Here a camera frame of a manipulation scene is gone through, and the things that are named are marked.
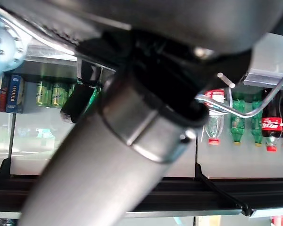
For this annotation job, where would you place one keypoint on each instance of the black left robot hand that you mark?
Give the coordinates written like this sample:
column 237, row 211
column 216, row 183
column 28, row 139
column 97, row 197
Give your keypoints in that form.
column 108, row 153

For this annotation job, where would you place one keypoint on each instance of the water bottle red cap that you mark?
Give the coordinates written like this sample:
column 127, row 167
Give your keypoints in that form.
column 213, row 127

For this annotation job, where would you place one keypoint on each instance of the green Sprite bottle yellow cap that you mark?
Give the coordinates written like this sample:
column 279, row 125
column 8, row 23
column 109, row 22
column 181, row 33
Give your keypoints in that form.
column 237, row 120
column 257, row 122
column 93, row 101

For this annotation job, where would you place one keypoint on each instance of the black shelf board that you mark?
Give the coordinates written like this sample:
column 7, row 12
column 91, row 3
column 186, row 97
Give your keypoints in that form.
column 179, row 193
column 273, row 193

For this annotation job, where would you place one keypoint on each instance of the narrow blue cookie box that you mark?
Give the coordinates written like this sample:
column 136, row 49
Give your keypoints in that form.
column 15, row 94

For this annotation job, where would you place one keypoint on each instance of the grey shelf upright post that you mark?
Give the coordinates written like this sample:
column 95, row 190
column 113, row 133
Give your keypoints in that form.
column 196, row 160

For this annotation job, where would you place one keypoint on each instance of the clear plastic price rail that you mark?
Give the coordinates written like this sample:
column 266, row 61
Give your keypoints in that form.
column 268, row 66
column 49, row 54

